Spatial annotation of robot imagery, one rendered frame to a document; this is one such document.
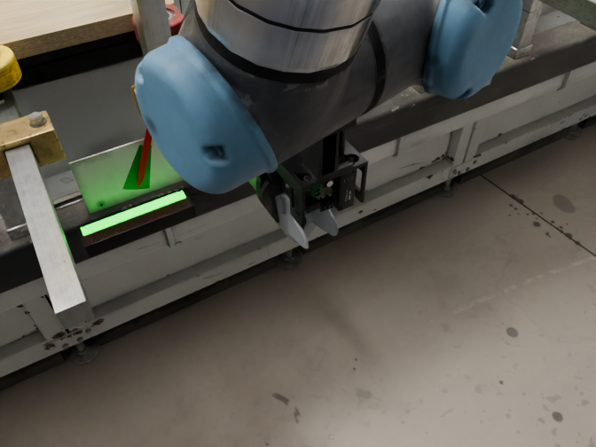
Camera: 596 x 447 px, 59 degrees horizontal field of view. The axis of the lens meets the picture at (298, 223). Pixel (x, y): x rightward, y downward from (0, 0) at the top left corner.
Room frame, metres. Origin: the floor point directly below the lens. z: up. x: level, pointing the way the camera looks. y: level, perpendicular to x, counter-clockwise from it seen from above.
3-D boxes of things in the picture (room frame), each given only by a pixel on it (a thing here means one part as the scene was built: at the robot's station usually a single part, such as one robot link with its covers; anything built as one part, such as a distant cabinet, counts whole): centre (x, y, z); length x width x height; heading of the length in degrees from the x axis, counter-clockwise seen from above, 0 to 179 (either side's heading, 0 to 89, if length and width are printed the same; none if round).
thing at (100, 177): (0.62, 0.20, 0.75); 0.26 x 0.01 x 0.10; 120
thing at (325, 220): (0.40, -0.02, 0.86); 0.06 x 0.03 x 0.09; 30
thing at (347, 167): (0.39, -0.01, 0.96); 0.09 x 0.08 x 0.12; 30
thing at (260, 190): (0.40, 0.02, 0.90); 0.05 x 0.02 x 0.09; 120
